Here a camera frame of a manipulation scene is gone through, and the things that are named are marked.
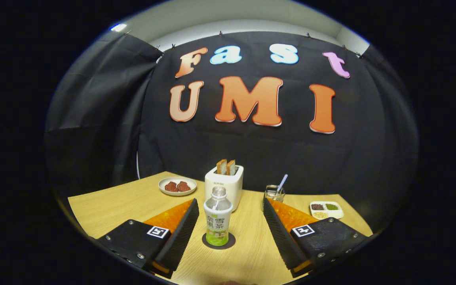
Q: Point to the round beige plate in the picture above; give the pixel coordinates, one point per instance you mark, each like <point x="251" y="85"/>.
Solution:
<point x="177" y="194"/>

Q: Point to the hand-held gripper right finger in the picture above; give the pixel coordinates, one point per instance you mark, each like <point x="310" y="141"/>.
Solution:
<point x="281" y="237"/>

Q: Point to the red meat piece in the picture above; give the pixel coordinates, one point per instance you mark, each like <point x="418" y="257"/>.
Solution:
<point x="183" y="186"/>
<point x="171" y="187"/>

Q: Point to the small ceiling light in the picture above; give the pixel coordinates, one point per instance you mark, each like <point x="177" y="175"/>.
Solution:
<point x="118" y="27"/>

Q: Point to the toast slice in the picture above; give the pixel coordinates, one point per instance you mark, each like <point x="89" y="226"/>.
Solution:
<point x="231" y="168"/>
<point x="221" y="167"/>

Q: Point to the wooden table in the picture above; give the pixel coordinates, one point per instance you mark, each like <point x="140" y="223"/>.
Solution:
<point x="113" y="209"/>

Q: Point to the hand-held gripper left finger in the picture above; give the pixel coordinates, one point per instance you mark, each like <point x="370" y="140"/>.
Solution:
<point x="182" y="237"/>

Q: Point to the dark brown round coaster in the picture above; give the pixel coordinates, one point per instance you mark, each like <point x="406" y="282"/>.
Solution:
<point x="231" y="241"/>

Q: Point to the cream toaster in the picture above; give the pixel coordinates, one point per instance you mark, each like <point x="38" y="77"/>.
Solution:
<point x="230" y="182"/>

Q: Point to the clear bottle with white label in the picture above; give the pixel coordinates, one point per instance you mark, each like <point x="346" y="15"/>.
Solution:
<point x="217" y="221"/>

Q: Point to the white divided dish with beans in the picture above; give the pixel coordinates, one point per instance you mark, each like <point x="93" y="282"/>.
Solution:
<point x="327" y="210"/>

